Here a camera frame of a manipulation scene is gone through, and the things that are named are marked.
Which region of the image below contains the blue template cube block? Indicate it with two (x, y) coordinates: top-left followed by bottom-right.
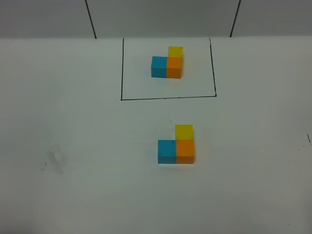
(151, 56), (167, 78)

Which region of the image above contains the orange template cube block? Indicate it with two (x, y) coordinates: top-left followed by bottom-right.
(166, 57), (183, 78)

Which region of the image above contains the yellow template cube block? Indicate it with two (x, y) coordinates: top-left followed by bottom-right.
(168, 46), (183, 58)

